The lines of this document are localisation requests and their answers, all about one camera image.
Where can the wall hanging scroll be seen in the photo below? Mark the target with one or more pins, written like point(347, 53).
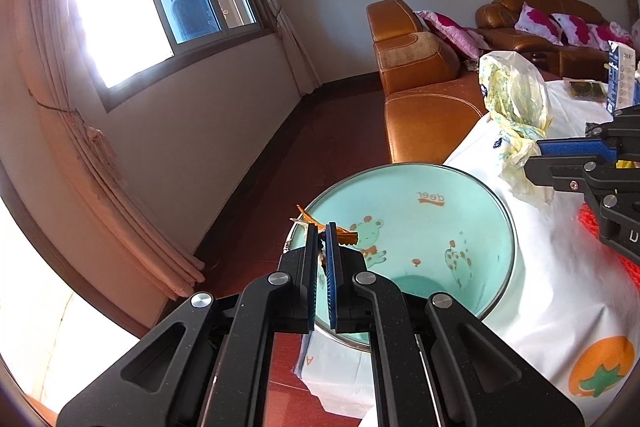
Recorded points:
point(631, 2)

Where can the dark speckled snack packet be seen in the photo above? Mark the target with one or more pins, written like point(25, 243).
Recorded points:
point(585, 89)

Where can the tall blue white carton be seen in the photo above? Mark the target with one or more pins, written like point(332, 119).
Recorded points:
point(620, 74)

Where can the long beige curtain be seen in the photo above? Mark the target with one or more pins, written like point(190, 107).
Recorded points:
point(100, 187)

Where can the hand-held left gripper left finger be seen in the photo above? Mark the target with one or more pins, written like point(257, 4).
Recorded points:
point(314, 287)

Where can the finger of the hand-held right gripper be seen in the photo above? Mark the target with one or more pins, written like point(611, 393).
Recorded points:
point(555, 174)
point(575, 148)

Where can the pale yellow plastic bag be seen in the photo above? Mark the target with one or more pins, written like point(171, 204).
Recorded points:
point(515, 97)

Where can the pink floral pillow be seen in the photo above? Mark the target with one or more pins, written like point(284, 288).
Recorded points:
point(612, 34)
point(537, 22)
point(450, 32)
point(575, 29)

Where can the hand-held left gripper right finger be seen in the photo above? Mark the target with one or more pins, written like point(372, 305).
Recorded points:
point(331, 287)

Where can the mint green cartoon trash bin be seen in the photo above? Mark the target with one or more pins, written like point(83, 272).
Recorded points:
point(425, 227)

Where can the white printed tablecloth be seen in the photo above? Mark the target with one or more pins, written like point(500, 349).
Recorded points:
point(550, 287)

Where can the brown leather chaise sofa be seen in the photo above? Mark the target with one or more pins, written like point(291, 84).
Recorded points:
point(425, 107)

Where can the orange snack wrapper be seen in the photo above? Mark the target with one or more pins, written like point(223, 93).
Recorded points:
point(348, 237)

